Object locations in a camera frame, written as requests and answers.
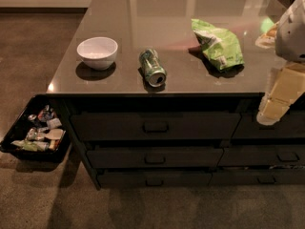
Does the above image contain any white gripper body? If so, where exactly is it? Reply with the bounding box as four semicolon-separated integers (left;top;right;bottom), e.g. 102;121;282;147
256;62;305;126

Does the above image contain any drawer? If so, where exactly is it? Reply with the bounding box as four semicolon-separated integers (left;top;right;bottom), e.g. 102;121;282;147
233;112;305;139
210;170;305;185
87;147;223;168
218;145;305;166
97;170;212;188
71;112;240;141

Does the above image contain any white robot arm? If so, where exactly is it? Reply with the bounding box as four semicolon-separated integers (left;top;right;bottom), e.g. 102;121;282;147
255;0;305;126

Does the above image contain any dark drawer cabinet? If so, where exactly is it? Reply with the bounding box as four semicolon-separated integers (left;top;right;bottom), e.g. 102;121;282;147
48;0;305;188

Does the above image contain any green chip bag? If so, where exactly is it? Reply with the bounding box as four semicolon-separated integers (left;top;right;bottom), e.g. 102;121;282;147
192;19;244;73

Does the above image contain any green soda can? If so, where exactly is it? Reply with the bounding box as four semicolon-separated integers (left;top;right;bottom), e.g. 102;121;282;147
139;49;167;88

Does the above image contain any white ceramic bowl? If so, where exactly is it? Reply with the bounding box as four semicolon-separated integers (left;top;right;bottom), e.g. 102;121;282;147
76;37;118;71

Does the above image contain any white paper cup in bin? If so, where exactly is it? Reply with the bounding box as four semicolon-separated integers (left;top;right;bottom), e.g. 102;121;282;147
44;129;64;140

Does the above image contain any colourful wrapper in bin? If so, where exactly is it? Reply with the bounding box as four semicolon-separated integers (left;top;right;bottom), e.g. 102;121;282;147
37;105;56;122

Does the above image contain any black trash bin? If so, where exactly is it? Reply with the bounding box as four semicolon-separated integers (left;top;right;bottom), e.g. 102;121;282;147
0;94;70;163

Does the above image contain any crushed can in bin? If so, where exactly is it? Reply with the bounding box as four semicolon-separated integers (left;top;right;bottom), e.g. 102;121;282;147
26;128;44;141

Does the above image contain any crumpled green wrapper in bin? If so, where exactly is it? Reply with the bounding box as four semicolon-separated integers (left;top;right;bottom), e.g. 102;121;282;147
11;140;49;152

